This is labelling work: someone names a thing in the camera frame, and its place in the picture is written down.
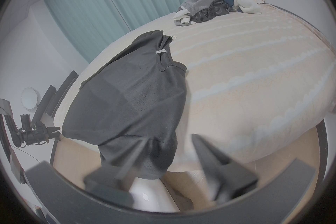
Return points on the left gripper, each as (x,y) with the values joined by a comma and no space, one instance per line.
(39,135)

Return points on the black chest of drawers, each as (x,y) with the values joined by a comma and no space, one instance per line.
(69,91)

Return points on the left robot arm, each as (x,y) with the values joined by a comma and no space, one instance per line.
(25,120)

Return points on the black T-shirt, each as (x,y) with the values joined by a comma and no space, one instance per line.
(126,102)

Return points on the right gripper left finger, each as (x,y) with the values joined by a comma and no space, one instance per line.
(112,178)

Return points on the round white framed mirror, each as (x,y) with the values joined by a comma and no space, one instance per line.
(29,99)

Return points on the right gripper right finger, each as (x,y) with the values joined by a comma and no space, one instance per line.
(223,173)

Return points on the bed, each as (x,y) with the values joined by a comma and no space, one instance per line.
(249,73)

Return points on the pile of clothes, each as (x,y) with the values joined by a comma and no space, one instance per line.
(204,7)

